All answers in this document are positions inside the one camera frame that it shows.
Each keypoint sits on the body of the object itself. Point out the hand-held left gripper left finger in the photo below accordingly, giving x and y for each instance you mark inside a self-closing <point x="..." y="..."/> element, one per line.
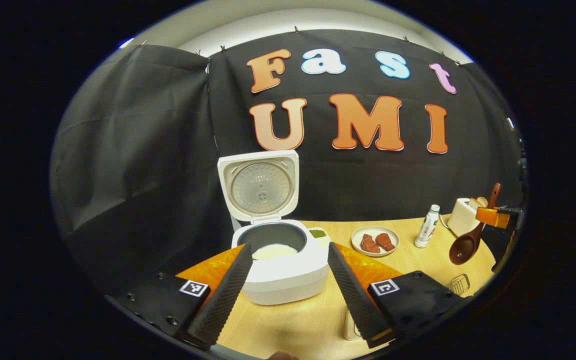
<point x="223" y="305"/>

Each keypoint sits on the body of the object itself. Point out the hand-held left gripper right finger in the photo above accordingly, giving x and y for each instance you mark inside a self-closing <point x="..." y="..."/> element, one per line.
<point x="353" y="300"/>

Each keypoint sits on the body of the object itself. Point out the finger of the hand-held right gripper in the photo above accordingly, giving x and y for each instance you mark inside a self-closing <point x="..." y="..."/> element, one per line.
<point x="488" y="216"/>

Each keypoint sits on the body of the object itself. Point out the brown wooden spoon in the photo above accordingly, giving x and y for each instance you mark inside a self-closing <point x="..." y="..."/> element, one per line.
<point x="464" y="249"/>

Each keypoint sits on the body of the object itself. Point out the white rice cooker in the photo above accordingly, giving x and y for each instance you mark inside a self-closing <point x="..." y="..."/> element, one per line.
<point x="288" y="280"/>

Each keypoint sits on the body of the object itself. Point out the white rice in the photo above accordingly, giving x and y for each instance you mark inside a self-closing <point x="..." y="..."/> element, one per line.
<point x="275" y="251"/>

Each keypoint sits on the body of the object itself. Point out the toasted bread slice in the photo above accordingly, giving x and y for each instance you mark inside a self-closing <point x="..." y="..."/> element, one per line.
<point x="478" y="202"/>

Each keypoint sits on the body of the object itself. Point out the small white container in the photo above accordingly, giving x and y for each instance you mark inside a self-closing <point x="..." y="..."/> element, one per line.
<point x="352" y="325"/>

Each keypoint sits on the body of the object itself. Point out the white toaster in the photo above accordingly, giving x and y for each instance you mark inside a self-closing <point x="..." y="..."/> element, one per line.
<point x="460" y="217"/>

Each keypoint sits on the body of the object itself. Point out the round beige plate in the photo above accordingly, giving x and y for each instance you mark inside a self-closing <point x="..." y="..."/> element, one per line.
<point x="375" y="254"/>

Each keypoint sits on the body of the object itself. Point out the red steak piece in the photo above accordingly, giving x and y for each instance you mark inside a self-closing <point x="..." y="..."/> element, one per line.
<point x="385" y="241"/>
<point x="369" y="243"/>

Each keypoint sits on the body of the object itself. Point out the white drink bottle green cap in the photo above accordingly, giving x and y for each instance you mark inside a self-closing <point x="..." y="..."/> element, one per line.
<point x="426" y="230"/>

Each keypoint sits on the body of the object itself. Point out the black backdrop cloth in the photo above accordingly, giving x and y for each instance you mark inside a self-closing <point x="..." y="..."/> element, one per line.
<point x="143" y="165"/>

